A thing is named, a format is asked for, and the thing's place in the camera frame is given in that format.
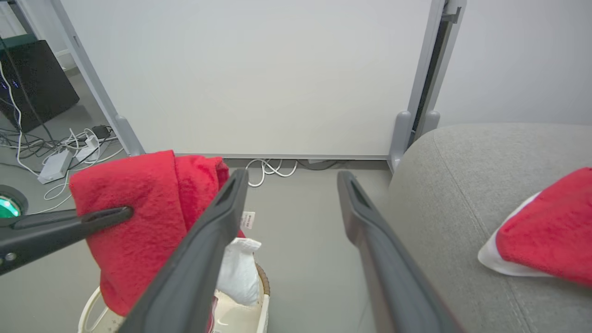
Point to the red garment white trim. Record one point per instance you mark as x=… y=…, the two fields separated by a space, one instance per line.
x=555 y=231
x=138 y=185

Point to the white perforated laundry basket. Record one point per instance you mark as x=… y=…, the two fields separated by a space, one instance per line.
x=240 y=319

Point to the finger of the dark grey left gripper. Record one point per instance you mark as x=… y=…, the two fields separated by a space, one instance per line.
x=46 y=236

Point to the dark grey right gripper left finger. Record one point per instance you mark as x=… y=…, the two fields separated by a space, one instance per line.
x=185 y=277

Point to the narrow white partition grey frame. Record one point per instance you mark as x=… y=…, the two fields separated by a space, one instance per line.
x=518 y=60

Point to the black plug adapter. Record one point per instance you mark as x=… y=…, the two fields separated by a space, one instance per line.
x=100 y=131

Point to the wide white partition grey frame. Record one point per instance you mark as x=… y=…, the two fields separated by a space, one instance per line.
x=254 y=69

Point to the black computer tower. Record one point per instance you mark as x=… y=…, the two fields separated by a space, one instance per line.
x=37 y=83

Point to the round black device green light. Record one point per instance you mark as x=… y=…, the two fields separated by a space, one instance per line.
x=11 y=203

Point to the grey fabric sofa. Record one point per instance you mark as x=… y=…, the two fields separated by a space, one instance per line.
x=462 y=185

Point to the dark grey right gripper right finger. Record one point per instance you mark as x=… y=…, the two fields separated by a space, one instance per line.
x=397 y=286

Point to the small white power strip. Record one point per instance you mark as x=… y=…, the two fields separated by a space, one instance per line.
x=88 y=149

